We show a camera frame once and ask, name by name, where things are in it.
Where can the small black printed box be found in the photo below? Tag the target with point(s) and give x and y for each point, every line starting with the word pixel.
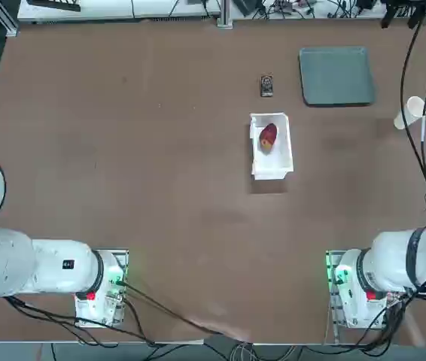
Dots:
pixel 266 86

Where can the white plastic box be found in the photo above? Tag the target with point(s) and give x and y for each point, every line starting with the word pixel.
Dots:
pixel 275 167

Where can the gray tray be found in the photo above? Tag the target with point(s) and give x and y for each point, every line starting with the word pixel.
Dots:
pixel 337 75

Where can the red apple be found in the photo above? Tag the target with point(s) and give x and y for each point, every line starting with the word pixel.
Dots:
pixel 268 135

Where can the white paper cup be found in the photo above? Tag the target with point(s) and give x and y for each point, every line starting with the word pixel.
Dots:
pixel 416 107

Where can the aluminium profile post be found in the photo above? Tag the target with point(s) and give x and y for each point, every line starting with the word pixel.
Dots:
pixel 224 13

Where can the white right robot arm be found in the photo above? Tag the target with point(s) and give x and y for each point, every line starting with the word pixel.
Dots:
pixel 386 263

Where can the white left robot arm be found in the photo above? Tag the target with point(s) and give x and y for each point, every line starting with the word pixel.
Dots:
pixel 47 270

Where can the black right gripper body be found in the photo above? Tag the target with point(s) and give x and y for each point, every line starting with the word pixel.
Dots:
pixel 408 3

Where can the black ribbed rack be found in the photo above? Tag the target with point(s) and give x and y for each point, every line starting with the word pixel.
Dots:
pixel 55 4

